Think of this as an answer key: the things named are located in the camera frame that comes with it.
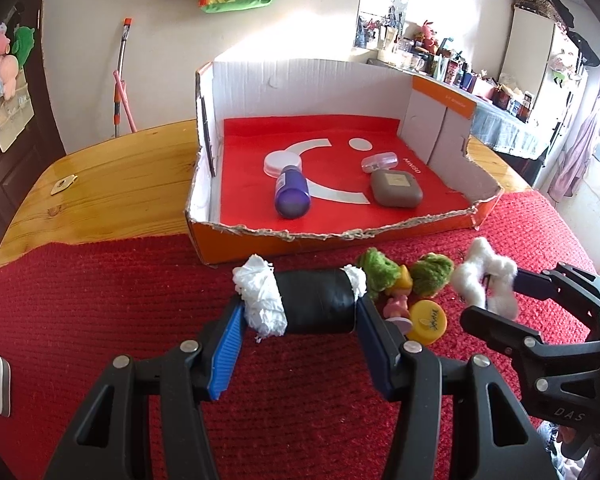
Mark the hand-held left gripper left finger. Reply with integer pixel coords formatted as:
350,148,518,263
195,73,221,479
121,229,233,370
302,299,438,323
44,302,248,480

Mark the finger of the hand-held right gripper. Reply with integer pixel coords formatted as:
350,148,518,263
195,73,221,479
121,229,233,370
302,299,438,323
512,261,600,321
460,306,600,396

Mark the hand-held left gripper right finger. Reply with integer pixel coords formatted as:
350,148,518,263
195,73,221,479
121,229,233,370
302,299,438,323
357,297,553,480

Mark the yellow bottle cap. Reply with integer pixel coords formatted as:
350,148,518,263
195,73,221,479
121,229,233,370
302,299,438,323
406,299,448,346

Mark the white cotton wad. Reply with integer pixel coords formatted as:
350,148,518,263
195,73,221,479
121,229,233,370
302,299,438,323
452,237,520,321

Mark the small yellow-haired doll figure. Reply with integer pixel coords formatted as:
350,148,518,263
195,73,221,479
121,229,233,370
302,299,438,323
380,266,415,336

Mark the black roll with white paper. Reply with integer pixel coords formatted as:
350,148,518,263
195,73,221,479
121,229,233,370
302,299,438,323
231,255,368,343

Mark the green fuzzy pompom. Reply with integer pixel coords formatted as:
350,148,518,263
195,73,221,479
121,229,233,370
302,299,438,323
410,253,455,298
355,247,401,303

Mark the orange cardboard box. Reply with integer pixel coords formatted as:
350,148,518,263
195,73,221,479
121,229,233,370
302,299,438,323
184,58,505,266

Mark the grey-brown earbud case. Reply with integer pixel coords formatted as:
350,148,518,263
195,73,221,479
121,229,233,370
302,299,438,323
370,170,424,208

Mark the blue plastic bottle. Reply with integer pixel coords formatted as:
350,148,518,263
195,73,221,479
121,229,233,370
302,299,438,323
274,165,312,220

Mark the small clear plastic box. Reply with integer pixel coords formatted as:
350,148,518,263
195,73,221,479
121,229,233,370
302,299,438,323
361,151,398,174

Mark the large white jar lid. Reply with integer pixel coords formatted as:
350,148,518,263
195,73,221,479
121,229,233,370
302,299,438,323
263,151,302,177

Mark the red knitted mat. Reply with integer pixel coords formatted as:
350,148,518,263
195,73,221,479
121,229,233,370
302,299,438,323
0,191,600,480

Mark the pink curtain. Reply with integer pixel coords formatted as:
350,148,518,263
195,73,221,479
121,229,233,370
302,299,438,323
547,55,600,201

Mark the blue dresser cloth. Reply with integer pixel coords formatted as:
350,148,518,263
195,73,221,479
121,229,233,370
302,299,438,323
470,97,556,153

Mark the red paper sheet with smile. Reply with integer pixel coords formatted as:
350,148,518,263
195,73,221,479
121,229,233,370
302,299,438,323
219,116,473,237

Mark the row of cosmetics bottles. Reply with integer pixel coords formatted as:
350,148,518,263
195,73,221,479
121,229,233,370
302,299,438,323
357,15,536,121

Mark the small white table sticker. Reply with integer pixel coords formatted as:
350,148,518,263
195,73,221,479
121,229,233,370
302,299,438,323
50,174,78,195

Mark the white wardrobe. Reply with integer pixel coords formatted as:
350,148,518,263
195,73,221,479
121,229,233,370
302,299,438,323
500,5,588,126

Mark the black hat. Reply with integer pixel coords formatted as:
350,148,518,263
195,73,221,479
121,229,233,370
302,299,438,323
567,30,600,68

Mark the pink rabbit plush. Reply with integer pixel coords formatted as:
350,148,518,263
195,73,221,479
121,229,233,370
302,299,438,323
415,20,441,48

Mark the dark brown door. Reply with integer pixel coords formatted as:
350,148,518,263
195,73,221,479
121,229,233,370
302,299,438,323
0,0,66,251

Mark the leopard print bag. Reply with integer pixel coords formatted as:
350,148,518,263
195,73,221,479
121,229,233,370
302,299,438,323
512,0,576,26

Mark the beige cloth pocket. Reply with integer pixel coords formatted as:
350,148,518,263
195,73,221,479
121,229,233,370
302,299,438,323
0,92,35,153

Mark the pale pink plush toy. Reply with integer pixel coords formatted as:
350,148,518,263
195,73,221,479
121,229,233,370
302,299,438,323
0,52,21,98

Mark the green plush toy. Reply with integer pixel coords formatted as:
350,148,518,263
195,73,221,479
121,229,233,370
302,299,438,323
11,26,35,68

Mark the pink plastic handle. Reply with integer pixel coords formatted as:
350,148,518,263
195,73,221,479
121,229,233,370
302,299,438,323
112,71,138,133

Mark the metal mop handle orange tip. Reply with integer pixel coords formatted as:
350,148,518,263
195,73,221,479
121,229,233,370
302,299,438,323
114,17,132,137

